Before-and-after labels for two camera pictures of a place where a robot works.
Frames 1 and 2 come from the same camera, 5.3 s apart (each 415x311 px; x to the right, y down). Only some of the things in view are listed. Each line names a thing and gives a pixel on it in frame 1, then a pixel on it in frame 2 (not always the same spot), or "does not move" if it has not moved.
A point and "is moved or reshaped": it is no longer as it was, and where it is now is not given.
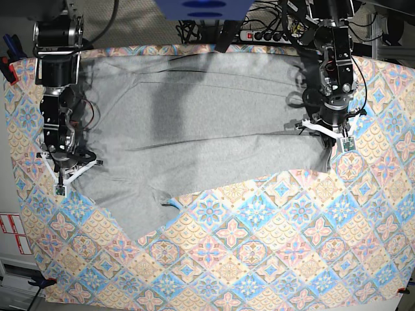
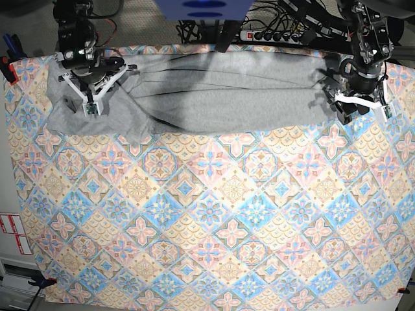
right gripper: x=333 y=122 -> x=364 y=87
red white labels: x=11 y=224 does not move
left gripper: x=65 y=163 -> x=91 y=76
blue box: x=203 y=10 does not move
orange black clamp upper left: x=8 y=70 does not move
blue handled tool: x=16 y=50 does not move
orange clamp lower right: x=402 y=290 does not move
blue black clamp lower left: x=43 y=283 does not move
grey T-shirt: x=165 y=124 is moved or reshaped
